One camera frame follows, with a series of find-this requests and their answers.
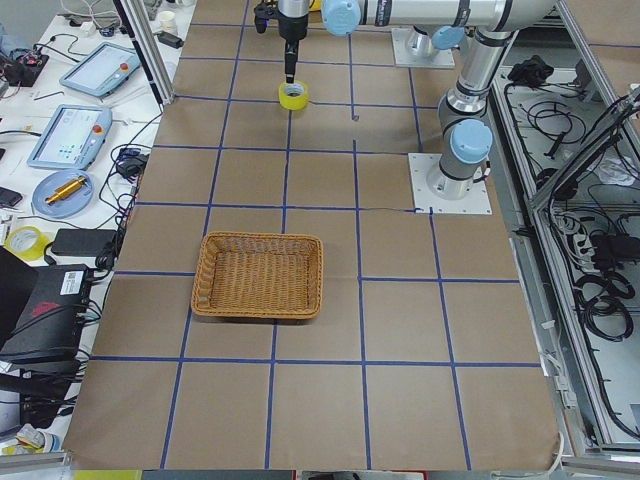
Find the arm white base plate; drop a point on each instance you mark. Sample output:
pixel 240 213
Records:
pixel 435 193
pixel 443 60

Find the black red computer box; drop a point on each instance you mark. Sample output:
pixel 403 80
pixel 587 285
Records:
pixel 40 310

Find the aluminium frame post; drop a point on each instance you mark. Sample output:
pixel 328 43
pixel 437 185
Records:
pixel 135 19

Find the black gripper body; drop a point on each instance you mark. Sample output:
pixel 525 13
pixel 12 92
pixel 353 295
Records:
pixel 291 28

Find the spare yellow tape roll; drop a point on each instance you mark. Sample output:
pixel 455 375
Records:
pixel 27 243

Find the brown wicker basket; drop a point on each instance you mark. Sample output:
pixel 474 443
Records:
pixel 259 275

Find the teach pendant tablet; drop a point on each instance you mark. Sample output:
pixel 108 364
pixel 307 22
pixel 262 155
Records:
pixel 102 71
pixel 72 138

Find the lower teach pendant tablet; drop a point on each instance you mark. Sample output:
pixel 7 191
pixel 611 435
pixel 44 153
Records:
pixel 72 138

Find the blue round plate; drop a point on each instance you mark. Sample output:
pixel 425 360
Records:
pixel 66 208

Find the upper teach pendant tablet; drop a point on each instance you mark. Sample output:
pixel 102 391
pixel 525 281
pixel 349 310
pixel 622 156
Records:
pixel 102 71

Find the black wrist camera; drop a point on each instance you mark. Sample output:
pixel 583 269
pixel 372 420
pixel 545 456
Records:
pixel 264 12

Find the black power adapter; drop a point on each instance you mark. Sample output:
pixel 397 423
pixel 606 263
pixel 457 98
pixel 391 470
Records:
pixel 82 242

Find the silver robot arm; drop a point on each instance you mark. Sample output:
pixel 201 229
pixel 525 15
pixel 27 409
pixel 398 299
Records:
pixel 426 41
pixel 467 140

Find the brass cylinder tool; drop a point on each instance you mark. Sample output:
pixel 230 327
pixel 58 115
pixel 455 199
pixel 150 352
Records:
pixel 65 191

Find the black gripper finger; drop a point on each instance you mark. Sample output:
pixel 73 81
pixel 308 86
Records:
pixel 291 53

